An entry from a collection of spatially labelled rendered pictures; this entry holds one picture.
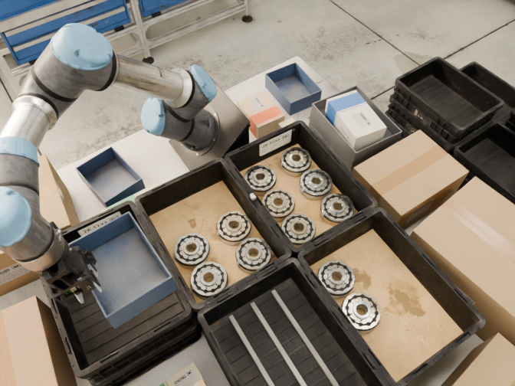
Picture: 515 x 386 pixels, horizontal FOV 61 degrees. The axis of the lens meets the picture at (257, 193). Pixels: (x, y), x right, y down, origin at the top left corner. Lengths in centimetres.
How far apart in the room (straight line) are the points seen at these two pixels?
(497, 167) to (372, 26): 167
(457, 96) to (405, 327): 140
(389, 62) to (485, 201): 196
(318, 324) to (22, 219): 80
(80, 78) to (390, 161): 96
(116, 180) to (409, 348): 111
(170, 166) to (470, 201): 102
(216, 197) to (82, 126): 166
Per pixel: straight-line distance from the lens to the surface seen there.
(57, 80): 108
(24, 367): 129
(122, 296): 102
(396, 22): 365
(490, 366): 129
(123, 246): 108
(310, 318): 123
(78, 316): 132
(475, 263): 133
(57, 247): 78
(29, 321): 133
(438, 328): 130
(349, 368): 121
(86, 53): 104
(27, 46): 291
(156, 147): 173
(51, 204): 143
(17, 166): 77
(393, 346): 124
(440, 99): 233
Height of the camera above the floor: 199
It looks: 56 degrees down
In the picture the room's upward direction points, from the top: 1 degrees counter-clockwise
